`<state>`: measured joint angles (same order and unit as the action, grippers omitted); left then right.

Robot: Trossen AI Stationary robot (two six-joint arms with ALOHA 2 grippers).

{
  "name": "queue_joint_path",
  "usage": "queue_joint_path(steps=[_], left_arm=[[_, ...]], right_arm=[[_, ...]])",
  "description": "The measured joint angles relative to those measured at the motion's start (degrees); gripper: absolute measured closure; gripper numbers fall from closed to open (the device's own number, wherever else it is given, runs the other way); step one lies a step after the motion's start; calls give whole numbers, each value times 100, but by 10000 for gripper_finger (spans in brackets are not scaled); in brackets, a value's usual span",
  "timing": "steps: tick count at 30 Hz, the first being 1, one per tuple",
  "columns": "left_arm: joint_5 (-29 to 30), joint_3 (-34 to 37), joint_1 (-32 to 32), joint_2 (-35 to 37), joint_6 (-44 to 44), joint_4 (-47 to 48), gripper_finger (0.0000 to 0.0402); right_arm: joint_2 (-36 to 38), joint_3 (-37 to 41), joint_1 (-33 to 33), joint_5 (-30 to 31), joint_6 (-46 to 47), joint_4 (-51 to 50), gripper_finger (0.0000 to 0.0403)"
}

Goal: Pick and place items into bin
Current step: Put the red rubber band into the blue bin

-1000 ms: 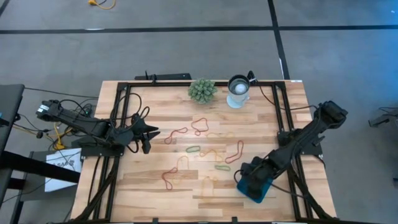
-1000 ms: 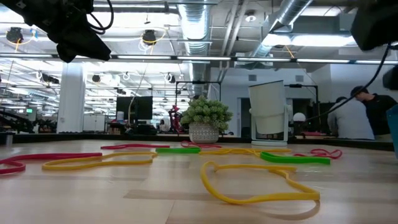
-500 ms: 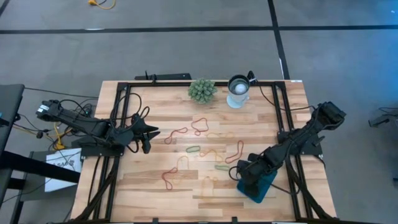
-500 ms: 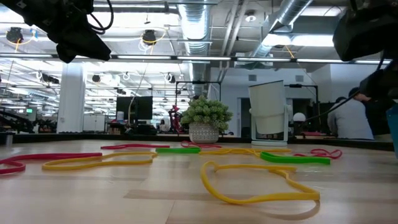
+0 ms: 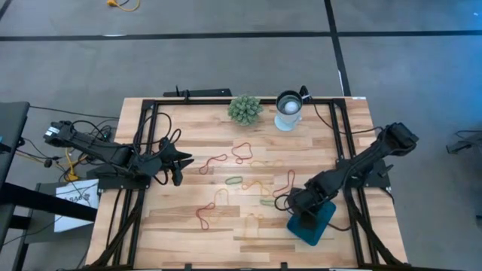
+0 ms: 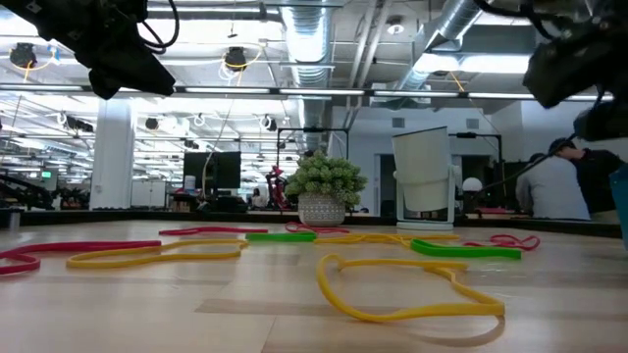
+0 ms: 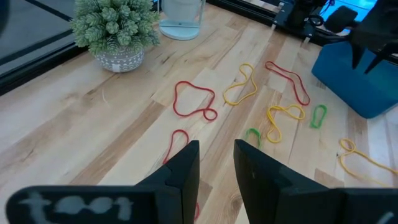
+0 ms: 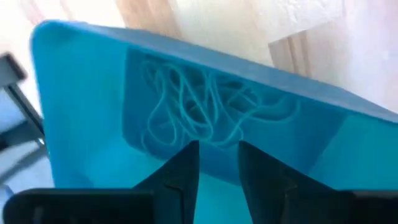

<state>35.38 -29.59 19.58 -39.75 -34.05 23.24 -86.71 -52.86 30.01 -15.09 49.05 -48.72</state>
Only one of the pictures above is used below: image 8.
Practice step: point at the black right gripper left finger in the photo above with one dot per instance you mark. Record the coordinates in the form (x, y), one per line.
(177, 186)

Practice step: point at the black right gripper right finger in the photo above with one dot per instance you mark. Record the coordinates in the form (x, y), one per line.
(273, 189)

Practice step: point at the teal plastic bin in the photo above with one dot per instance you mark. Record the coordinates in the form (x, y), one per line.
(77, 109)

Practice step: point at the black aluminium table frame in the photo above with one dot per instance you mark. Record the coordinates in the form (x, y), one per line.
(17, 67)

